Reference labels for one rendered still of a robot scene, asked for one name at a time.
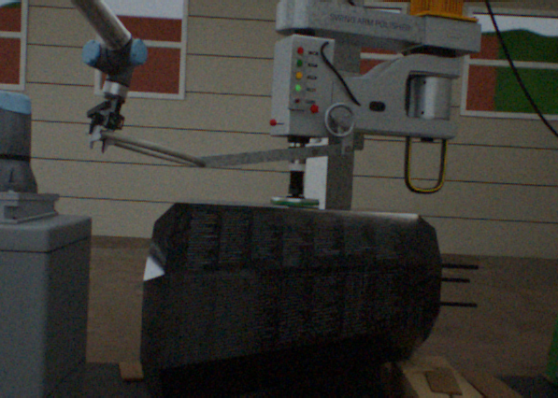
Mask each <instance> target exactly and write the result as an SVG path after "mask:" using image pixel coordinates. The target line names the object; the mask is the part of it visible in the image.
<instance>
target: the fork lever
mask: <svg viewBox="0 0 558 398"><path fill-rule="evenodd" d="M341 148H342V144H331V145H319V146H309V147H303V148H293V149H288V148H287V149H266V150H255V151H243V152H232V153H222V154H210V155H199V157H198V158H200V159H202V160H204V161H206V163H207V165H206V166H204V167H199V166H196V167H195V168H210V167H219V166H229V165H241V164H251V163H270V162H281V161H290V160H301V159H311V158H321V157H332V155H342V154H341ZM345 151H346V152H351V151H352V147H351V146H347V147H345Z"/></svg>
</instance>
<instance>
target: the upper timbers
mask: <svg viewBox="0 0 558 398"><path fill-rule="evenodd" d="M418 356H419V357H420V358H421V359H422V360H424V361H426V363H427V364H428V365H429V366H435V367H447V368H451V370H452V372H453V374H454V376H455V379H456V381H457V383H458V385H460V388H461V390H462V392H463V395H458V394H448V393H437V392H431V390H430V386H429V383H428V380H427V377H426V374H425V373H403V372H402V371H401V370H400V369H399V368H397V367H396V366H395V365H394V363H393V362H391V380H392V382H393V383H394V385H395V386H396V388H397V389H398V391H399V392H400V394H401V396H402V397H403V398H483V397H481V395H480V394H479V393H478V392H477V391H476V390H475V389H474V388H473V387H472V386H470V384H469V383H468V382H467V381H466V380H465V379H464V378H463V377H462V376H461V375H459V373H458V372H457V371H456V370H455V369H454V368H453V367H452V366H451V365H450V364H449V363H447V361H446V360H444V359H443V358H442V357H441V356H428V355H418Z"/></svg>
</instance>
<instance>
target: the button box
mask: <svg viewBox="0 0 558 398"><path fill-rule="evenodd" d="M298 47H302V48H303V49H304V52H303V54H301V55H299V54H297V52H296V49H297V48H298ZM308 49H309V42H307V41H299V40H289V54H288V73H287V91H286V109H294V110H305V103H306V102H307V84H308ZM298 59H301V60H302V61H303V65H302V66H301V67H298V66H296V64H295V62H296V60H298ZM296 72H301V73H302V75H303V77H302V78H301V79H296V78H295V73H296ZM296 83H300V85H301V87H302V90H301V92H296V91H295V90H294V86H295V85H296ZM297 95H298V96H300V97H301V103H300V104H299V105H296V104H295V103H294V101H293V100H294V97H295V96H297Z"/></svg>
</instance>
